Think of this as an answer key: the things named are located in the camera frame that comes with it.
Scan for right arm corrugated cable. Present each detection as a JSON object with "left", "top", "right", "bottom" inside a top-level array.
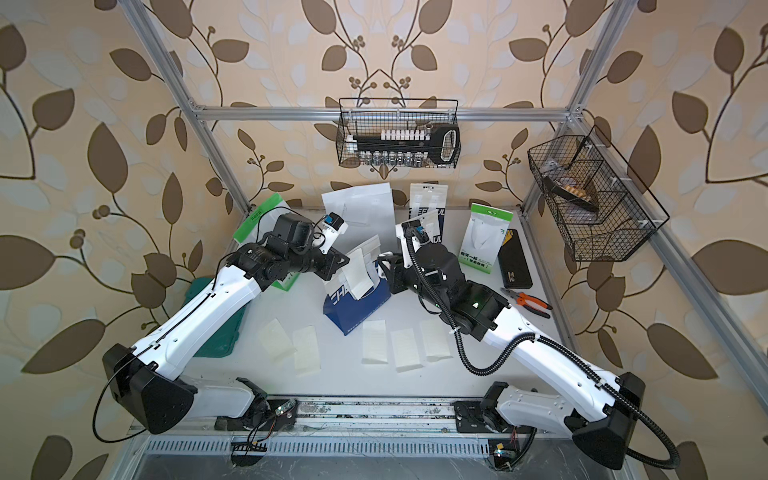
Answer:
[{"left": 403, "top": 227, "right": 682, "bottom": 470}]

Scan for green tool case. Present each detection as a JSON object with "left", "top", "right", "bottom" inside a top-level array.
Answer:
[{"left": 184, "top": 277, "right": 248, "bottom": 359}]

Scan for wire basket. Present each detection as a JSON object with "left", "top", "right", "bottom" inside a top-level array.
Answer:
[
  {"left": 527, "top": 126, "right": 670, "bottom": 262},
  {"left": 336, "top": 96, "right": 461, "bottom": 171}
]

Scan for navy bag rear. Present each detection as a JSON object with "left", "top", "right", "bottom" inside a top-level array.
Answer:
[{"left": 409, "top": 183, "right": 448, "bottom": 233}]

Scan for green white bag right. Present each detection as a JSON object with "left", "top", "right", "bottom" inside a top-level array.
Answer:
[{"left": 458, "top": 203, "right": 514, "bottom": 274}]

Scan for right wire basket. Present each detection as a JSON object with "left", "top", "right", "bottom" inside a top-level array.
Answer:
[{"left": 527, "top": 126, "right": 670, "bottom": 262}]

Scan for black socket set holder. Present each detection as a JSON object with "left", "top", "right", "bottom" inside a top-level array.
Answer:
[{"left": 345, "top": 123, "right": 461, "bottom": 165}]

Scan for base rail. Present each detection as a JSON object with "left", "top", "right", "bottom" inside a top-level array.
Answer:
[{"left": 107, "top": 394, "right": 637, "bottom": 480}]

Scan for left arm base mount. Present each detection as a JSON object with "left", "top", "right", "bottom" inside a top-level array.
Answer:
[{"left": 214, "top": 399, "right": 298, "bottom": 468}]

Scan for green white bag left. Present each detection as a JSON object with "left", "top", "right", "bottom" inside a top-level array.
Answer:
[{"left": 217, "top": 194, "right": 296, "bottom": 300}]

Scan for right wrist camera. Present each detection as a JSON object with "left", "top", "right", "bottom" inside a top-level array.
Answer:
[{"left": 396, "top": 219, "right": 432, "bottom": 269}]

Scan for large white paper bag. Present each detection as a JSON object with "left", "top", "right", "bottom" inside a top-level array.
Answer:
[{"left": 322, "top": 183, "right": 398, "bottom": 253}]

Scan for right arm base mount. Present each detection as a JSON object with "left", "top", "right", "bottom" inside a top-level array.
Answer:
[{"left": 451, "top": 400, "right": 537, "bottom": 472}]

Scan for pink mini stapler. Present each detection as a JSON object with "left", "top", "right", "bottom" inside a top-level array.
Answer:
[{"left": 315, "top": 212, "right": 348, "bottom": 254}]

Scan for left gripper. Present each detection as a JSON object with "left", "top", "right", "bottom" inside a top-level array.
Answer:
[{"left": 284, "top": 237, "right": 351, "bottom": 281}]

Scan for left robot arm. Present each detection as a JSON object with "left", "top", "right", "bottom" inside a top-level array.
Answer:
[{"left": 102, "top": 243, "right": 349, "bottom": 435}]

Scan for black box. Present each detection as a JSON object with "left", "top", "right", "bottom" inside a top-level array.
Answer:
[{"left": 497, "top": 229, "right": 533, "bottom": 290}]

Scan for orange handled pliers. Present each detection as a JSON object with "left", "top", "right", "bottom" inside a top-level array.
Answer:
[{"left": 501, "top": 288, "right": 552, "bottom": 319}]

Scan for blue white Cheerful bag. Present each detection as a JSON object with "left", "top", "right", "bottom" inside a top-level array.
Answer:
[{"left": 322, "top": 235, "right": 391, "bottom": 336}]

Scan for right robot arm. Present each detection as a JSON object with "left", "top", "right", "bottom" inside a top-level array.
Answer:
[{"left": 377, "top": 243, "right": 645, "bottom": 470}]

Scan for aluminium frame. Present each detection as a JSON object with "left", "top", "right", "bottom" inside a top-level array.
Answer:
[{"left": 117, "top": 0, "right": 768, "bottom": 415}]

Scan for green white bag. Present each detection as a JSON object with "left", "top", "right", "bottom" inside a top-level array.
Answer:
[
  {"left": 217, "top": 194, "right": 296, "bottom": 300},
  {"left": 458, "top": 203, "right": 514, "bottom": 274}
]

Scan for dark tool in basket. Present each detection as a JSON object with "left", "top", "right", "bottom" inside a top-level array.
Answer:
[{"left": 543, "top": 176, "right": 599, "bottom": 213}]

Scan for back wire basket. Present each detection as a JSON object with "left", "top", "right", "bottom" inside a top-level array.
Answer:
[{"left": 336, "top": 96, "right": 461, "bottom": 171}]

